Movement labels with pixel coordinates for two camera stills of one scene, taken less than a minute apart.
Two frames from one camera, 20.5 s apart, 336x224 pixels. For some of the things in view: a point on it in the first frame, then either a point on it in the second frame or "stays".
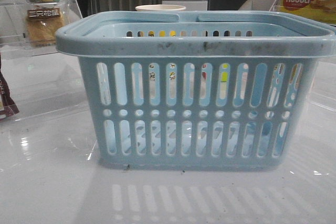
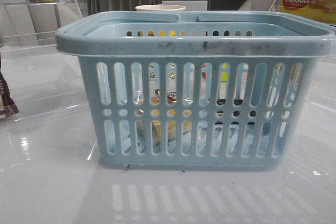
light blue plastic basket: (203, 90) stays
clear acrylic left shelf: (30, 18) stays
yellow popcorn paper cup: (159, 8) stays
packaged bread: (42, 25) to (171, 125)
